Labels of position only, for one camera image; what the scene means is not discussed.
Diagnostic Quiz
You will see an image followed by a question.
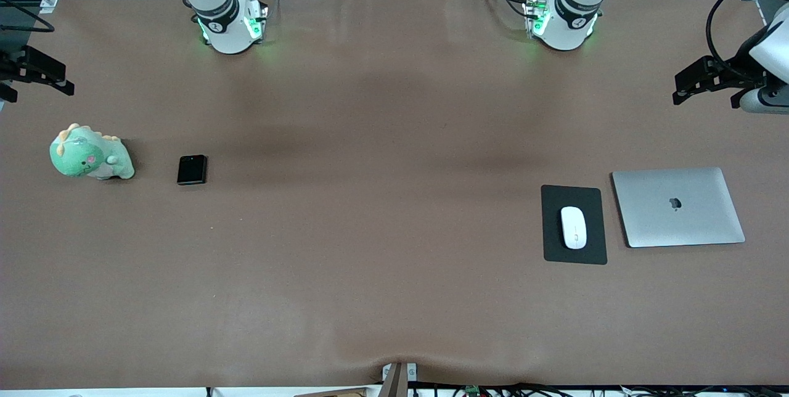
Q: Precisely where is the black flip phone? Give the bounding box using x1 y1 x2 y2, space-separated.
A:
177 154 208 186

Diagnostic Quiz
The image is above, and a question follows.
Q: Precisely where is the white computer mouse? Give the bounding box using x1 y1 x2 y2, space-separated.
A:
560 206 588 250

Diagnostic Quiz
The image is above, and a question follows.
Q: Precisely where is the black mouse pad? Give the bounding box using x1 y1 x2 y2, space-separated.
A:
541 184 608 265

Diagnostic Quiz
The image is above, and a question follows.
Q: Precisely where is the green dinosaur plush toy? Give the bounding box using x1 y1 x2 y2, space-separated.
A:
49 123 136 181

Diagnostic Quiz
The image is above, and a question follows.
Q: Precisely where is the silver closed laptop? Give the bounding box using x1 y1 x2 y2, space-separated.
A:
611 166 746 248

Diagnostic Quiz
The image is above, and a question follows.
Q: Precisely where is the large table cover mat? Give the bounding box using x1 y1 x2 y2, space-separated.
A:
0 0 789 390

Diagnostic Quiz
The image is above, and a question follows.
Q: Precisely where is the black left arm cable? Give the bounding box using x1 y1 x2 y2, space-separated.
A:
705 0 789 71

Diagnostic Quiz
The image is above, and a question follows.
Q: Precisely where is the camera mounting post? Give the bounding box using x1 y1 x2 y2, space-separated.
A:
380 362 418 397

